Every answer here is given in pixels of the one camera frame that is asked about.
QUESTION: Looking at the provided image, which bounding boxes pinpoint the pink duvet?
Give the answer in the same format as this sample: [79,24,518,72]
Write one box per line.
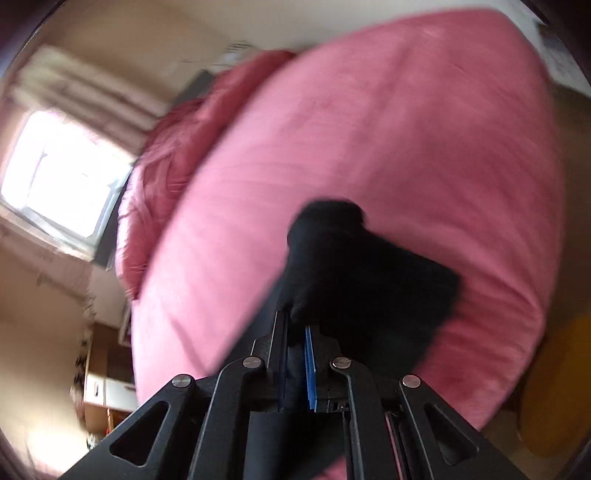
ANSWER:
[113,48,297,302]

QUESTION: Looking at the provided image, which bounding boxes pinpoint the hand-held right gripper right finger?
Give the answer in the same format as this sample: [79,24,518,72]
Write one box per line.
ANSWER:
[304,324,532,480]

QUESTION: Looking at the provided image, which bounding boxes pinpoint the yellow object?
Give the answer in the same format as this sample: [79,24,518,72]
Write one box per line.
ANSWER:
[516,313,591,459]

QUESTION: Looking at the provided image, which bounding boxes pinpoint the bright window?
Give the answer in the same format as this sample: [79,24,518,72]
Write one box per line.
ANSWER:
[0,108,136,241]

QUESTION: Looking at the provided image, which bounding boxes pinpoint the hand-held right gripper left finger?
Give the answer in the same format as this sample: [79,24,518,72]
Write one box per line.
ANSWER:
[60,310,296,480]

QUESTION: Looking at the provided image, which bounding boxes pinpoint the light patterned curtain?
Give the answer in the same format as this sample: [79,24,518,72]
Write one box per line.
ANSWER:
[9,44,172,149]

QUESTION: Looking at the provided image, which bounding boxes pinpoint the wooden desk with drawers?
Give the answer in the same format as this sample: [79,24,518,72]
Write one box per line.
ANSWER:
[69,322,139,445]

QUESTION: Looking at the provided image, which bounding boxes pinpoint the white drawer front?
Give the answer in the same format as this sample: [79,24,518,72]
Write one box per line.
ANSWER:
[85,373,138,411]

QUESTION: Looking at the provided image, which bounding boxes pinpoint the pink bed sheet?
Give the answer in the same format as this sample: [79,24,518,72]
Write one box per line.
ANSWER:
[130,9,570,480]

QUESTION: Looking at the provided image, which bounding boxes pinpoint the black pants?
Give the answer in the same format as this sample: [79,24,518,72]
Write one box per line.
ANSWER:
[259,198,463,412]

